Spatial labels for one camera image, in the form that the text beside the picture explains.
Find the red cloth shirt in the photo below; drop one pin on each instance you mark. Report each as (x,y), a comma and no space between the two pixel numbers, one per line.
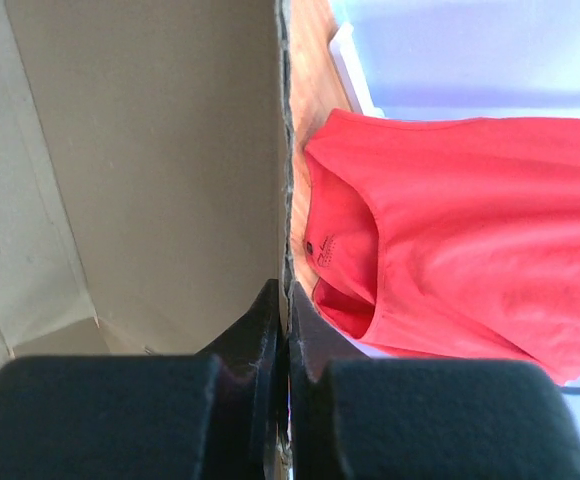
(451,238)

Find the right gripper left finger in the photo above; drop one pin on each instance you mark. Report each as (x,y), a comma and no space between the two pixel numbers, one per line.
(210,415)

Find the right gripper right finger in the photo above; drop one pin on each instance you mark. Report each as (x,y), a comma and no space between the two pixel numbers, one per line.
(357,417)

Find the brown cardboard box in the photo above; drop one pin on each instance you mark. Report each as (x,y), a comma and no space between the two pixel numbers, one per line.
(141,173)

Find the white clothes rack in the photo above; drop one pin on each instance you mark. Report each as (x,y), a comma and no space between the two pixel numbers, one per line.
(347,62)

